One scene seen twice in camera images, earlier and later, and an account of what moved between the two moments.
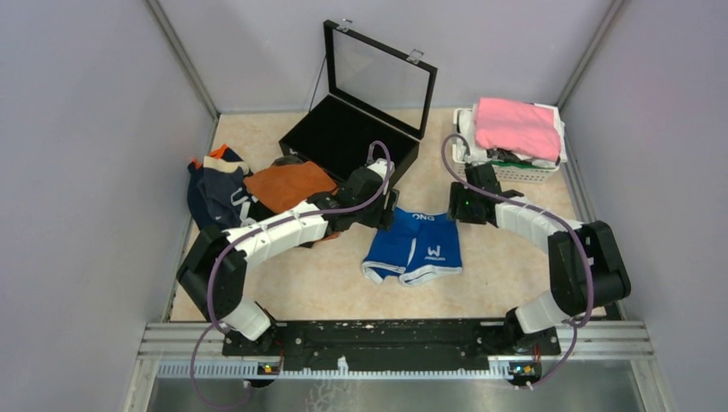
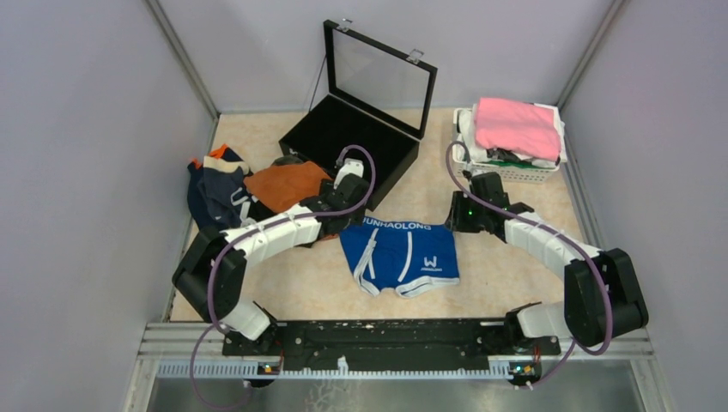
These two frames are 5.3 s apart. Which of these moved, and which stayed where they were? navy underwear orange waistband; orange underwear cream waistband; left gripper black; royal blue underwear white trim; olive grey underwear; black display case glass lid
Moved: left gripper black; royal blue underwear white trim
Stayed: black display case glass lid; orange underwear cream waistband; olive grey underwear; navy underwear orange waistband
